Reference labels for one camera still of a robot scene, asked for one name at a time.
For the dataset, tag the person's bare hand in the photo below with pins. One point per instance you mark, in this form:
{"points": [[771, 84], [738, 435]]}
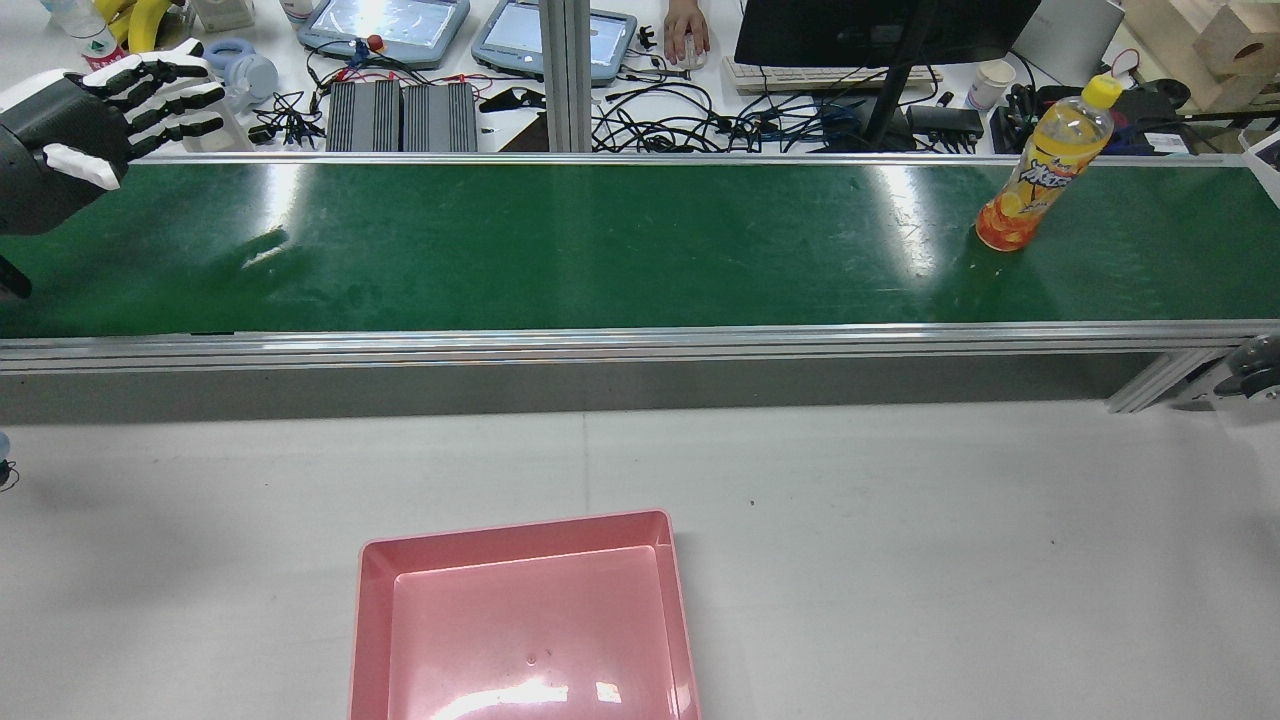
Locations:
{"points": [[687, 25]]}

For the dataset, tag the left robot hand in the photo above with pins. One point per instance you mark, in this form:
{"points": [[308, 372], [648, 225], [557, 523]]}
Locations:
{"points": [[60, 150]]}

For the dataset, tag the pink plastic basket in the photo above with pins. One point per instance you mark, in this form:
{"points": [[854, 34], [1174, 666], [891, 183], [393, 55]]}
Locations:
{"points": [[530, 630]]}

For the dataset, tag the white computer mouse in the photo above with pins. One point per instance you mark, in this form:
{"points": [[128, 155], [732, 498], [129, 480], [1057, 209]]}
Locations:
{"points": [[690, 63]]}

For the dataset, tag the clear bottle with red label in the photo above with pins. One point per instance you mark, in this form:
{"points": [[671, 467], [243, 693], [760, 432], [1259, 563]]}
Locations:
{"points": [[85, 30]]}

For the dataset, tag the white keyboard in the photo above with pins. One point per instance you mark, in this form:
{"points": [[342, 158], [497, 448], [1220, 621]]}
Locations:
{"points": [[800, 75]]}

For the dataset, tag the grey teach pendant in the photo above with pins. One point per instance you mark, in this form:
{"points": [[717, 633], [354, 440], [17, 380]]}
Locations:
{"points": [[555, 40], [385, 25]]}

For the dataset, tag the yellow banana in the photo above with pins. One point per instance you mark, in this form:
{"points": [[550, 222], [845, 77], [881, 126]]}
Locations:
{"points": [[150, 25], [112, 10]]}

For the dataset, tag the black monitor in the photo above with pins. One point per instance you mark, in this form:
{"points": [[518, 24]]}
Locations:
{"points": [[880, 30]]}

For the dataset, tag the light blue headphones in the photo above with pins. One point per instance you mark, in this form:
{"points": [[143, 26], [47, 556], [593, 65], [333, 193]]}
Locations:
{"points": [[245, 70]]}

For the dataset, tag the small white box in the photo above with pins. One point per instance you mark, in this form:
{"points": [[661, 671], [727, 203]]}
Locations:
{"points": [[222, 12]]}

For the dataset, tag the black monitor stand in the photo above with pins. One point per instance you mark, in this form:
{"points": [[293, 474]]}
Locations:
{"points": [[893, 100]]}

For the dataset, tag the green belt conveyor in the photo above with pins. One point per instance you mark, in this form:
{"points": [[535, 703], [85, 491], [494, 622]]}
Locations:
{"points": [[600, 250]]}

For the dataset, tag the dark grey finned box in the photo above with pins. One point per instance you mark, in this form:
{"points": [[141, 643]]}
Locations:
{"points": [[365, 118], [440, 118]]}

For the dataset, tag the black multiport hub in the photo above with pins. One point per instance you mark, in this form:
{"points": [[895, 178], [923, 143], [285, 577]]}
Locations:
{"points": [[945, 120]]}

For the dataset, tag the white jar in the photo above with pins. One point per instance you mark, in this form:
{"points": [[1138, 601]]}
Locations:
{"points": [[298, 10]]}

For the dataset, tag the white paper cup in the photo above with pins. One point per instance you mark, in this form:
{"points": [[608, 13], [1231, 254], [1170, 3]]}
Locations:
{"points": [[990, 85]]}

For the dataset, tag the yellow orange drink bottle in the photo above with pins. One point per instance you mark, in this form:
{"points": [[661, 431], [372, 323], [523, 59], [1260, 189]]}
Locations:
{"points": [[1040, 170]]}

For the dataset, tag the silver laptop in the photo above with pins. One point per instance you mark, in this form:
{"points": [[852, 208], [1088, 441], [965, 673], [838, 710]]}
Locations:
{"points": [[1070, 35]]}

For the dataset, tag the plain wooden board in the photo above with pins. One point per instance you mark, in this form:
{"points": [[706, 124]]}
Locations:
{"points": [[1160, 50]]}

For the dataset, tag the wooden block with round hole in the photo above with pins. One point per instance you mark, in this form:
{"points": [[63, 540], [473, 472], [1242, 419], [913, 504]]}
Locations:
{"points": [[1240, 40]]}

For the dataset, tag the aluminium profile post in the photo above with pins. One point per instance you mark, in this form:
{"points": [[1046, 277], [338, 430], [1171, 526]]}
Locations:
{"points": [[566, 70]]}

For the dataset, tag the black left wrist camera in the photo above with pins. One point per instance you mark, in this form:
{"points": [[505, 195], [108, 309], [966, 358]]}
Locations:
{"points": [[8, 275]]}

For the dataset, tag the black flat bracket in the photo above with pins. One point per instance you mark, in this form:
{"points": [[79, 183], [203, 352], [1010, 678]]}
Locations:
{"points": [[510, 100]]}

